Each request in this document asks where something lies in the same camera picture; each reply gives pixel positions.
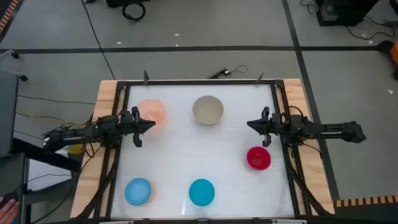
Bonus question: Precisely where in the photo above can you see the person's hand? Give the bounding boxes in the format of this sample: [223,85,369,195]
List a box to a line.
[0,198,21,224]

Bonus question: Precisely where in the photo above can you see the black orange striped floor strip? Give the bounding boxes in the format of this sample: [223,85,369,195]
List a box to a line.
[0,0,20,35]
[334,195,398,208]

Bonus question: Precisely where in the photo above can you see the black equipment cable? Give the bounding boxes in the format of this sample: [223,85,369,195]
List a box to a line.
[345,15,396,40]

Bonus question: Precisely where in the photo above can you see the coiled black cable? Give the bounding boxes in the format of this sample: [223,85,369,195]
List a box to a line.
[122,1,146,23]

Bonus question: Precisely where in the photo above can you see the long black floor cable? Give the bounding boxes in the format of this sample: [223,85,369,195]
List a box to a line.
[80,0,116,80]

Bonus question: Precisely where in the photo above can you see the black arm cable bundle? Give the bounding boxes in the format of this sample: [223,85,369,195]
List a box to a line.
[285,146,329,216]
[76,146,123,218]

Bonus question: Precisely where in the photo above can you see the yellow floor cable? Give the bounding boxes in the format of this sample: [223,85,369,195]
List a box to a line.
[15,109,85,129]

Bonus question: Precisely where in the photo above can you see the black power adapter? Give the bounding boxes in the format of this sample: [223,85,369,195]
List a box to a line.
[206,67,231,79]

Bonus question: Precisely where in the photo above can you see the black aluminium table frame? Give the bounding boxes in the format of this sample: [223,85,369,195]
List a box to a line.
[93,79,312,219]

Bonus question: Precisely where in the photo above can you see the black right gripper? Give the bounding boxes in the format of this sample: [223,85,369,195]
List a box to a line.
[247,106,285,147]

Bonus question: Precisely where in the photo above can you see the teal bowl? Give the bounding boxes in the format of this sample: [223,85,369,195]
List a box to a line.
[188,178,216,207]

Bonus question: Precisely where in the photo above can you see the translucent peach bowl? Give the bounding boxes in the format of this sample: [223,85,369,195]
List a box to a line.
[137,99,169,129]

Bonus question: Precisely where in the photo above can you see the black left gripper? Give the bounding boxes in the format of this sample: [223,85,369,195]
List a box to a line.
[117,106,156,148]

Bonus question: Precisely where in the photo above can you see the thin black adapter cable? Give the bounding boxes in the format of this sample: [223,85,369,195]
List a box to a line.
[229,64,249,75]

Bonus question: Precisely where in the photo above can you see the yellow object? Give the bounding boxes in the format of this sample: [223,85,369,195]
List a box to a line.
[67,143,84,155]

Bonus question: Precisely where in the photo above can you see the orange object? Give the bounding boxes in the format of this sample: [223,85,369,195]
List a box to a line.
[390,40,398,65]

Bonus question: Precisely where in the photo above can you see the beige bowl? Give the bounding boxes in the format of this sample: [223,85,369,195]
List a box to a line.
[192,95,224,126]

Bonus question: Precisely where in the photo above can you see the black equipment box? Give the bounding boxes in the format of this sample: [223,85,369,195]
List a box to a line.
[315,0,379,27]

